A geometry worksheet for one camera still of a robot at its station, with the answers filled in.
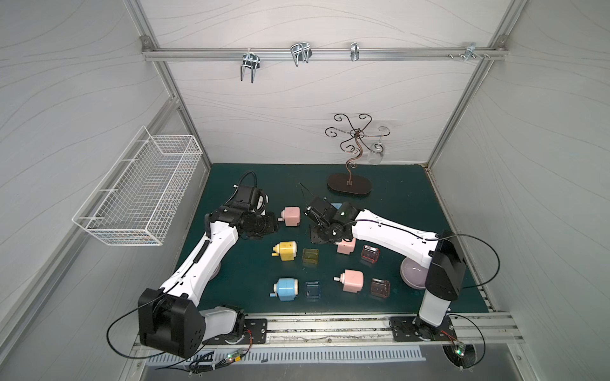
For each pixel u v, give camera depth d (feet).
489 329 2.51
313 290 2.70
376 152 3.40
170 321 1.27
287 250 2.75
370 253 2.97
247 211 1.98
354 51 2.57
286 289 2.45
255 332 2.41
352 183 3.64
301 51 2.51
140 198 2.28
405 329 2.42
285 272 2.86
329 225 1.90
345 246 2.81
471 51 2.51
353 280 2.56
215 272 1.58
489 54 2.57
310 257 2.96
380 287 2.69
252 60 2.57
